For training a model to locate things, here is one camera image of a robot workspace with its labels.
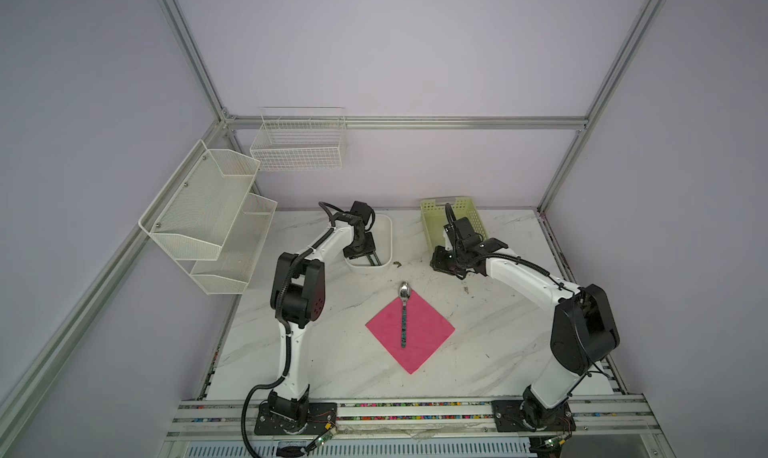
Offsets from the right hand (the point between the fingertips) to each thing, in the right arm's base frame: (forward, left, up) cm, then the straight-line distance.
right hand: (430, 261), depth 89 cm
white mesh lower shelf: (+3, +60, -1) cm, 61 cm away
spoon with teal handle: (-4, +8, -12) cm, 15 cm away
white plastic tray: (+24, +16, -17) cm, 34 cm away
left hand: (+8, +21, -6) cm, 24 cm away
